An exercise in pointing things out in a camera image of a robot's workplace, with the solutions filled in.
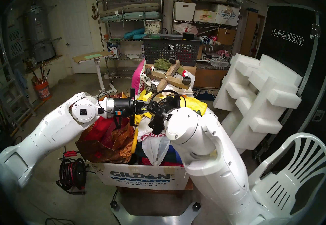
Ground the red cloth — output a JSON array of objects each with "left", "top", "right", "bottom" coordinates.
[{"left": 141, "top": 157, "right": 184, "bottom": 169}]

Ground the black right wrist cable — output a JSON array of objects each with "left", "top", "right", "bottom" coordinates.
[{"left": 150, "top": 90, "right": 187, "bottom": 108}]

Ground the red black cable reel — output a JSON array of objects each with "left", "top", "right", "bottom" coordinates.
[{"left": 56, "top": 151, "right": 89, "bottom": 195}]

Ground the pink pillow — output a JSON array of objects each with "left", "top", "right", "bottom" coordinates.
[{"left": 132, "top": 59, "right": 149, "bottom": 98}]

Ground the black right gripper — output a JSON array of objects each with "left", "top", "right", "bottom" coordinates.
[{"left": 147, "top": 94, "right": 186, "bottom": 135}]

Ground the white perforated tray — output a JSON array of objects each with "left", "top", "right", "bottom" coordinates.
[{"left": 152, "top": 67, "right": 186, "bottom": 82}]

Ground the Gildan printed cardboard box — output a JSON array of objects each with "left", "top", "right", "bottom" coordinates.
[
  {"left": 86, "top": 160, "right": 190, "bottom": 191},
  {"left": 215, "top": 4, "right": 240, "bottom": 26}
]

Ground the white plastic bag red print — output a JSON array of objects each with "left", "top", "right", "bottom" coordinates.
[{"left": 139, "top": 123, "right": 171, "bottom": 166}]

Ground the beige seat cushion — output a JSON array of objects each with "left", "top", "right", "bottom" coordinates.
[{"left": 99, "top": 3, "right": 160, "bottom": 17}]

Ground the yellow plastic ring handle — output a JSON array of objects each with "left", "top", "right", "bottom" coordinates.
[{"left": 131, "top": 128, "right": 139, "bottom": 154}]

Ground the white foam packing block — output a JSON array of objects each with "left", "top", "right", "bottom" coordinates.
[{"left": 213, "top": 53, "right": 303, "bottom": 155}]

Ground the white plastic chair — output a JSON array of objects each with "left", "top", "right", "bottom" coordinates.
[{"left": 248, "top": 132, "right": 326, "bottom": 221}]

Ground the white door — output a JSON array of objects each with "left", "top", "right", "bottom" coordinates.
[{"left": 58, "top": 0, "right": 96, "bottom": 73}]

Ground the black flight case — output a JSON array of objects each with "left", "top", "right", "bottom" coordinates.
[{"left": 255, "top": 3, "right": 326, "bottom": 166}]

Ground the yellow cloth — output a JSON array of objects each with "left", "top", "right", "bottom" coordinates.
[{"left": 136, "top": 92, "right": 208, "bottom": 126}]

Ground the red fabric bag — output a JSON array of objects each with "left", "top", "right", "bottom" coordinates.
[{"left": 84, "top": 95, "right": 130, "bottom": 148}]

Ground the grey aluminium ladder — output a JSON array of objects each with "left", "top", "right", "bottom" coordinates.
[{"left": 0, "top": 36, "right": 36, "bottom": 131}]

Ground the white cloth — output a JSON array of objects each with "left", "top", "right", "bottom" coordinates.
[{"left": 163, "top": 81, "right": 195, "bottom": 98}]

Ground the grey water heater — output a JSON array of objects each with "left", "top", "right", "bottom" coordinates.
[{"left": 24, "top": 4, "right": 56, "bottom": 62}]

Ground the brown wooden cabinet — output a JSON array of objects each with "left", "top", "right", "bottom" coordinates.
[{"left": 192, "top": 63, "right": 229, "bottom": 90}]

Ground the white overbed table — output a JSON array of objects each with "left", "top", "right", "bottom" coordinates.
[{"left": 73, "top": 50, "right": 118, "bottom": 99}]

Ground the teal folded cushion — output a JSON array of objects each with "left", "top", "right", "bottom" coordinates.
[{"left": 124, "top": 28, "right": 148, "bottom": 40}]

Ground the brown wooden door panel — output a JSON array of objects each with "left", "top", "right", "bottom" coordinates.
[{"left": 241, "top": 11, "right": 266, "bottom": 57}]

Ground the wooden cross caster dolly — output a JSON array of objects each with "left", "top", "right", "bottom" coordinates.
[{"left": 145, "top": 55, "right": 193, "bottom": 94}]

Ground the dark plastic laundry basket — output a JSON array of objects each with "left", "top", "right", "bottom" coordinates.
[{"left": 143, "top": 34, "right": 201, "bottom": 67}]

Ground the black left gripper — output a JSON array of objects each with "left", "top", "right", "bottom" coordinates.
[{"left": 113, "top": 88, "right": 150, "bottom": 126}]

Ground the brown cardboard box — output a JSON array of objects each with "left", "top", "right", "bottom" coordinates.
[{"left": 217, "top": 28, "right": 237, "bottom": 45}]

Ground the green knit glove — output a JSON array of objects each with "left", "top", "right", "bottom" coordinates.
[{"left": 154, "top": 58, "right": 184, "bottom": 75}]

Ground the white box orange label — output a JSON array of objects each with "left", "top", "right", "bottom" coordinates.
[{"left": 194, "top": 10, "right": 217, "bottom": 23}]

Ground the blue white product box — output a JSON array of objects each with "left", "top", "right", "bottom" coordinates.
[{"left": 106, "top": 41, "right": 122, "bottom": 58}]

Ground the HOPE printed pillow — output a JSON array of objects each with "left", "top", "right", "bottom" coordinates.
[{"left": 144, "top": 21, "right": 161, "bottom": 34}]

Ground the white storage box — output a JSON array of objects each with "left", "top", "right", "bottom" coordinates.
[{"left": 175, "top": 1, "right": 196, "bottom": 21}]

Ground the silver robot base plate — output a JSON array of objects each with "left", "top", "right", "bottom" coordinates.
[{"left": 111, "top": 193, "right": 201, "bottom": 225}]

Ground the teal seat cushion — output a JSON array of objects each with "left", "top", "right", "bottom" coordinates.
[{"left": 100, "top": 12, "right": 161, "bottom": 22}]

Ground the blue patterned rug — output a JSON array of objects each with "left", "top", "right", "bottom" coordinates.
[{"left": 193, "top": 88, "right": 217, "bottom": 101}]

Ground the orange bucket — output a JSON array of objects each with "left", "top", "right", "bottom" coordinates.
[{"left": 34, "top": 81, "right": 52, "bottom": 101}]

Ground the grey vented furnace cabinet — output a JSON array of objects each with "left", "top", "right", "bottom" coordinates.
[{"left": 6, "top": 11, "right": 26, "bottom": 59}]

